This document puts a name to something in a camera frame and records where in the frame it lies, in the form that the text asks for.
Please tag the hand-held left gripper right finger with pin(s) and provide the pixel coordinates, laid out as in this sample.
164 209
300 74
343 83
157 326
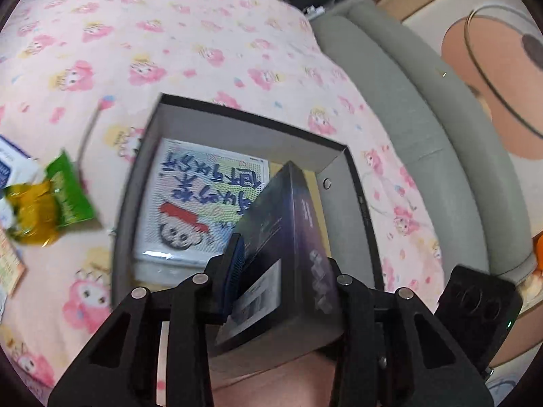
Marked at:
354 305

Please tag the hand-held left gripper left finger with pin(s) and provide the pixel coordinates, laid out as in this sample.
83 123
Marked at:
233 275

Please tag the dark purple rectangular box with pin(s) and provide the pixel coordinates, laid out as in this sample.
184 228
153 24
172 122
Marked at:
275 237

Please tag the grey storage box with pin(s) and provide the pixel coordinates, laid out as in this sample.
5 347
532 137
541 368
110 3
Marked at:
237 135

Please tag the green snack packet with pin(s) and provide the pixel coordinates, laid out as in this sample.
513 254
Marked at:
70 190

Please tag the orange toy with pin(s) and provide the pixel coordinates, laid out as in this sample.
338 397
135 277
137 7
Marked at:
538 250

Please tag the cartoon printed snack packet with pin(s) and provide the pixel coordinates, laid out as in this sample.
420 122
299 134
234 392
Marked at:
191 186

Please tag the thin stick with pink tip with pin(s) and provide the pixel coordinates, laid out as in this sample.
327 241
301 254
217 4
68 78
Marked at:
90 135

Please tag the orange printed packet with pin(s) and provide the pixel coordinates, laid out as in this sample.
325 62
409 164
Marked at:
10 258

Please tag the white and blue packet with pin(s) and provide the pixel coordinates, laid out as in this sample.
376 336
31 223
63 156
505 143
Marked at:
12 161

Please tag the pink cartoon printed blanket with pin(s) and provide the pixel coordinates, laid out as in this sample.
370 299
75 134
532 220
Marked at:
169 29

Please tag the beige cartoon printed rug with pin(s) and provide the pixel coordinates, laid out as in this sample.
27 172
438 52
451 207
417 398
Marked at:
475 51

